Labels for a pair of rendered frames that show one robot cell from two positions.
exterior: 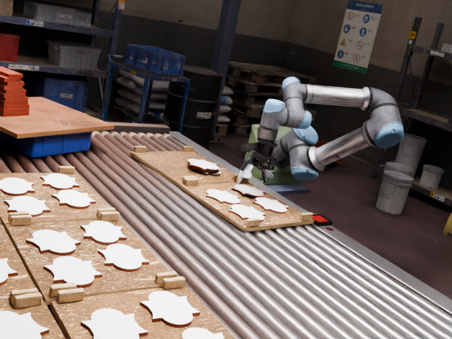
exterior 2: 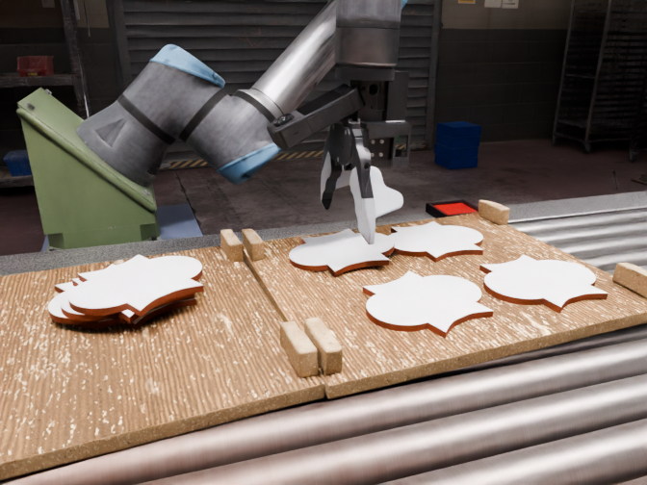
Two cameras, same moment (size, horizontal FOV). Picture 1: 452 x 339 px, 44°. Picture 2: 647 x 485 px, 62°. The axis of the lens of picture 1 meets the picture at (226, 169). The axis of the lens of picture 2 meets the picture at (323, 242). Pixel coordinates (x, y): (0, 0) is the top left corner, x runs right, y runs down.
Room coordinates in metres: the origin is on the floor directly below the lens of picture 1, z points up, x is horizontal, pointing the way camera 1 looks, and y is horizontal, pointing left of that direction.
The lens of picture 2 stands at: (1.98, 0.52, 1.22)
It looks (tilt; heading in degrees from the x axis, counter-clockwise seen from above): 21 degrees down; 290
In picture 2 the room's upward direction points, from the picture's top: straight up
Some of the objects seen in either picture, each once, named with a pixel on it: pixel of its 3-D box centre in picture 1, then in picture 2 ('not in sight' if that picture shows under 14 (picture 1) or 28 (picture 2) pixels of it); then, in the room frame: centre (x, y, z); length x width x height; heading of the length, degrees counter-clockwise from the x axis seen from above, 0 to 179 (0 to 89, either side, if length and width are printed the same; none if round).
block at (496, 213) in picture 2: (306, 216); (493, 212); (2.00, -0.33, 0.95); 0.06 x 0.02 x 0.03; 131
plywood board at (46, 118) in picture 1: (30, 114); not in sight; (2.32, 0.86, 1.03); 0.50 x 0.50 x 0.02; 59
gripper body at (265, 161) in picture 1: (263, 153); (367, 118); (2.16, -0.13, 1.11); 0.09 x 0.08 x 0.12; 40
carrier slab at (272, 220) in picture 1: (245, 204); (429, 275); (2.06, -0.10, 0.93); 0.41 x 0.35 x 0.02; 41
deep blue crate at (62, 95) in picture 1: (60, 91); not in sight; (6.22, 2.00, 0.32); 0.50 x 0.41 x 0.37; 126
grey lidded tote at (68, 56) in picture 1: (72, 54); not in sight; (6.23, 1.91, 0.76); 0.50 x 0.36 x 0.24; 136
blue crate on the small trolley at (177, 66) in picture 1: (155, 60); not in sight; (5.63, 0.91, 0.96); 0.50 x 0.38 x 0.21; 55
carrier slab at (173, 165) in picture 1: (187, 167); (71, 338); (2.38, 0.17, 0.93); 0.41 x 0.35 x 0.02; 42
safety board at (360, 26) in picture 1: (356, 35); not in sight; (7.84, -1.35, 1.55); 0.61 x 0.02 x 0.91; 40
